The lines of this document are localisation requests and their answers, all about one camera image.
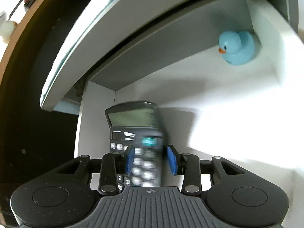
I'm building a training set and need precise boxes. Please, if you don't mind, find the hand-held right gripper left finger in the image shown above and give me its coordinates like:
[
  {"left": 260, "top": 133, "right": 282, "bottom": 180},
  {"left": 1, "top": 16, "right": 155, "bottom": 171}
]
[{"left": 51, "top": 145, "right": 135, "bottom": 194}]

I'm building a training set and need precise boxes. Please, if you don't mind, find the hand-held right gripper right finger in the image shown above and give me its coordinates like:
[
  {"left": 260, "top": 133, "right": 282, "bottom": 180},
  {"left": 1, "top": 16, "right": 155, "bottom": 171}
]
[{"left": 167, "top": 145, "right": 247, "bottom": 194}]

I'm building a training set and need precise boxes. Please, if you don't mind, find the black calculator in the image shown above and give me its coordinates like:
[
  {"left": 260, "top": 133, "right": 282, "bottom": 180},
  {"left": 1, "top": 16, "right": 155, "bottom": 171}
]
[{"left": 105, "top": 100, "right": 164, "bottom": 188}]

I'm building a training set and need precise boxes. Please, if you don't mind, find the white drawer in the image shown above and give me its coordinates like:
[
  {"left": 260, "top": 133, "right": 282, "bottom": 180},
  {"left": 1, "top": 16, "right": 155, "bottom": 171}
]
[{"left": 74, "top": 0, "right": 304, "bottom": 228}]

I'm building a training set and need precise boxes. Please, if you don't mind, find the light blue towel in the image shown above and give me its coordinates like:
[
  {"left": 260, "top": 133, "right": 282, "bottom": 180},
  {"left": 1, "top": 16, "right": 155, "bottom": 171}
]
[{"left": 39, "top": 0, "right": 133, "bottom": 117}]

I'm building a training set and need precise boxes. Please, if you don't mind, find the blue rubber duck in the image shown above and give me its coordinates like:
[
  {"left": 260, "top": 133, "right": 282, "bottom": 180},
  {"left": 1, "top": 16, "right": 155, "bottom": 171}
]
[{"left": 218, "top": 30, "right": 256, "bottom": 66}]

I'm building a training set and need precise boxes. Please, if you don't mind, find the wooden desk shelf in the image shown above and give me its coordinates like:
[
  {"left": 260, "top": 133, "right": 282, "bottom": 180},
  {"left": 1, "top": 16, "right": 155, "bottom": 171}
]
[{"left": 0, "top": 0, "right": 57, "bottom": 86}]

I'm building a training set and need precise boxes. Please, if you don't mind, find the cream ceramic cup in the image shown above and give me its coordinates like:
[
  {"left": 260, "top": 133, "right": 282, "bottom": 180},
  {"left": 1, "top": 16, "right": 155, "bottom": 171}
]
[{"left": 0, "top": 21, "right": 17, "bottom": 41}]

